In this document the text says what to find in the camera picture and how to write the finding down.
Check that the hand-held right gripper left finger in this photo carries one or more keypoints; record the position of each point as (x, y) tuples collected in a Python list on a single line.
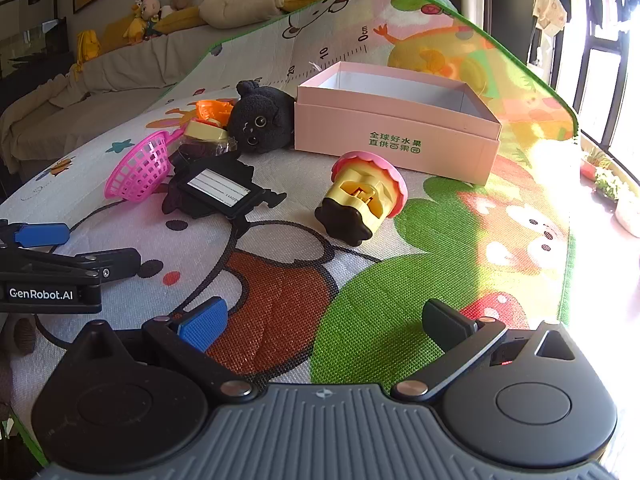
[(202, 324)]

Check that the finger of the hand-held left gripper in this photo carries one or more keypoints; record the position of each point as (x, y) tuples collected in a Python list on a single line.
[(42, 235), (110, 262)]

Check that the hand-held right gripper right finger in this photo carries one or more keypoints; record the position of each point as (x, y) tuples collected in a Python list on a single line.
[(445, 327)]

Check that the pink toy strainer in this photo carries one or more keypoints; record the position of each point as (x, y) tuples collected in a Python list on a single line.
[(135, 170)]

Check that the black luggage tag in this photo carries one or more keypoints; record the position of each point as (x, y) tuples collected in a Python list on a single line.
[(215, 187)]

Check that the yellow pink cupcake toy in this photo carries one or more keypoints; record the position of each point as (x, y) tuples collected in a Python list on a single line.
[(360, 195)]

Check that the orange plastic toy shell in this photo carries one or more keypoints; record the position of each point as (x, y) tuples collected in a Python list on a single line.
[(212, 109)]

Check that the pink cardboard box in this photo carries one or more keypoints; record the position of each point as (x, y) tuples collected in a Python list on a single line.
[(400, 140)]

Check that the black plush cat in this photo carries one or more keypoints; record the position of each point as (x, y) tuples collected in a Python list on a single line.
[(260, 115)]

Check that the printed cartoon play mat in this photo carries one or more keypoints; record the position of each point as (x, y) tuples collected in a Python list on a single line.
[(425, 260)]

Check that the dark purple pouch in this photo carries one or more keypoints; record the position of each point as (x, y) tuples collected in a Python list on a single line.
[(200, 149)]

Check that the grey covered sofa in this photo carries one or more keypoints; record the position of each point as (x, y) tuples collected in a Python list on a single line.
[(125, 65)]

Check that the small yellow plush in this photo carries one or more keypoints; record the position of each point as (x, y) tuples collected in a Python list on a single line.
[(87, 46)]

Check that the white planter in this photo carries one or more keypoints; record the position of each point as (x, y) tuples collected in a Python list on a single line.
[(629, 215)]

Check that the yellow chick costume doll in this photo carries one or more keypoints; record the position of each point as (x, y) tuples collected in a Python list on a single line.
[(142, 17)]

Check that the beige bolster pillow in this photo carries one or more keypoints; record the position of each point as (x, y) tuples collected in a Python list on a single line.
[(235, 7)]

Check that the black window frame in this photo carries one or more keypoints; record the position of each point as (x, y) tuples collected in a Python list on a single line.
[(607, 45)]

